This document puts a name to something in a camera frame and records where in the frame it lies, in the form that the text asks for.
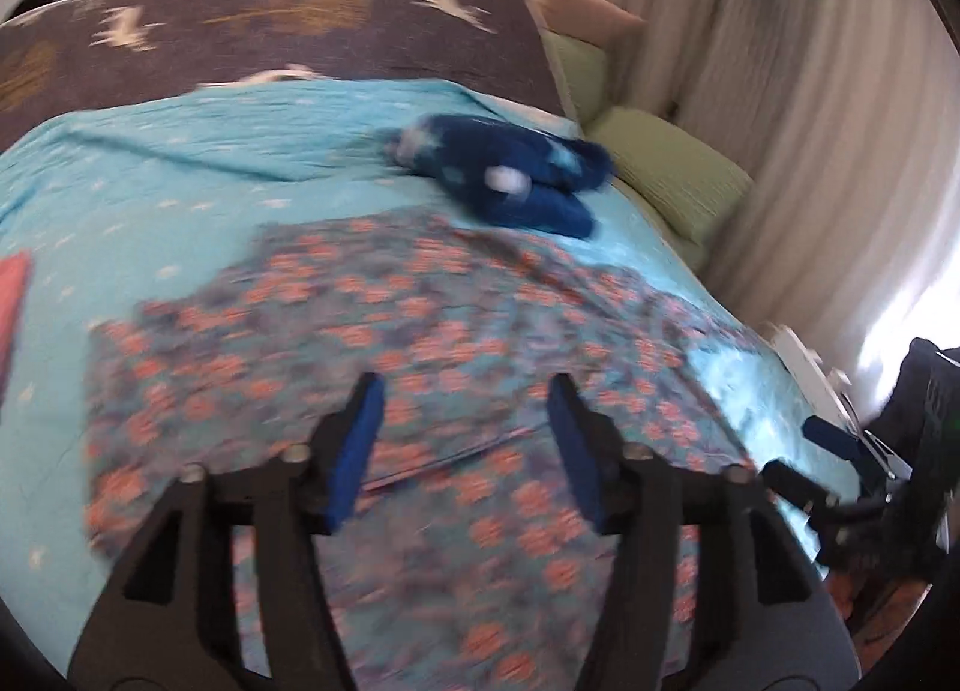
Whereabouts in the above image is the floral teal shirt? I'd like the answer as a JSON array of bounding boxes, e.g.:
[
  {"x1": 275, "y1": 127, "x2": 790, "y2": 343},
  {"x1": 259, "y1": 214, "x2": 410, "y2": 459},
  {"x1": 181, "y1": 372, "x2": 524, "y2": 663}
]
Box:
[{"x1": 86, "y1": 210, "x2": 804, "y2": 689}]

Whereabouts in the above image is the white power strip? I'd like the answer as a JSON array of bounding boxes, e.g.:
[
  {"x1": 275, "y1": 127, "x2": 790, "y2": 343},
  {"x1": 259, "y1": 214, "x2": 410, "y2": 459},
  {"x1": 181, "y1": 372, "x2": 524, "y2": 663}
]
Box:
[{"x1": 766, "y1": 325, "x2": 892, "y2": 465}]

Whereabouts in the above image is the green pillow front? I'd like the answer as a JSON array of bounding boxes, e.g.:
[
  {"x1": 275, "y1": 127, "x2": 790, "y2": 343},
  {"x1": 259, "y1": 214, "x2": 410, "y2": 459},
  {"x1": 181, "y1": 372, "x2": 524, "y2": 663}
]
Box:
[{"x1": 586, "y1": 107, "x2": 752, "y2": 247}]

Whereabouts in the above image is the green pillow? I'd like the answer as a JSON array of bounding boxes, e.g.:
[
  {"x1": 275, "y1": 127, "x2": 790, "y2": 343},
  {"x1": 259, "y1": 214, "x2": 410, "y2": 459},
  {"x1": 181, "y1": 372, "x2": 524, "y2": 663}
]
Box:
[
  {"x1": 586, "y1": 107, "x2": 752, "y2": 247},
  {"x1": 545, "y1": 32, "x2": 608, "y2": 127}
]

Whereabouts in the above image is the navy star blanket bundle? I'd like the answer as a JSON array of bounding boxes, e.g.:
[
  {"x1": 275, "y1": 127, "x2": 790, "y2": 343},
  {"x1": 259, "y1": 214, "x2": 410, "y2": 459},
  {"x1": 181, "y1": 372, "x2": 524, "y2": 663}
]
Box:
[{"x1": 386, "y1": 114, "x2": 613, "y2": 239}]

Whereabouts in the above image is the light blue star quilt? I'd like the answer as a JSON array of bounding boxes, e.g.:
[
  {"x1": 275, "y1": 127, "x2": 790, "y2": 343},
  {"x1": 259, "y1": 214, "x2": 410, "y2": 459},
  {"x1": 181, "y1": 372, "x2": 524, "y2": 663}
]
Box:
[{"x1": 0, "y1": 76, "x2": 864, "y2": 691}]

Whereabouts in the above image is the folded pink garment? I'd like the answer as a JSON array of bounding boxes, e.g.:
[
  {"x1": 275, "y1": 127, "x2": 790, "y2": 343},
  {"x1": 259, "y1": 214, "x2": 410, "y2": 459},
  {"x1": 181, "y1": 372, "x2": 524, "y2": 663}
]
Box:
[{"x1": 0, "y1": 250, "x2": 32, "y2": 390}]

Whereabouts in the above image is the beige curtain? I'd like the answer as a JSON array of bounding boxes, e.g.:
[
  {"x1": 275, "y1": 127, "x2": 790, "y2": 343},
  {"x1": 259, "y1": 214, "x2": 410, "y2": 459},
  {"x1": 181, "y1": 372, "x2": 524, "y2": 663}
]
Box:
[{"x1": 613, "y1": 0, "x2": 958, "y2": 411}]

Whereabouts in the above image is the green pillow back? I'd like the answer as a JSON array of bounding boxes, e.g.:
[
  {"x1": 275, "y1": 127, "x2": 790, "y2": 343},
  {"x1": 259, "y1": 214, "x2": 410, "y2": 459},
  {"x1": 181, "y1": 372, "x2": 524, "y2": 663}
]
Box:
[{"x1": 545, "y1": 32, "x2": 608, "y2": 127}]

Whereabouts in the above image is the beige pink pillow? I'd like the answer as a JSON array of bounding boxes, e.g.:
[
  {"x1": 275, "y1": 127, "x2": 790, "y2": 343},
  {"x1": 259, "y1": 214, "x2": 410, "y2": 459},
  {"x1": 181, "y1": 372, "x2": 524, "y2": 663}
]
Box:
[{"x1": 539, "y1": 0, "x2": 644, "y2": 49}]

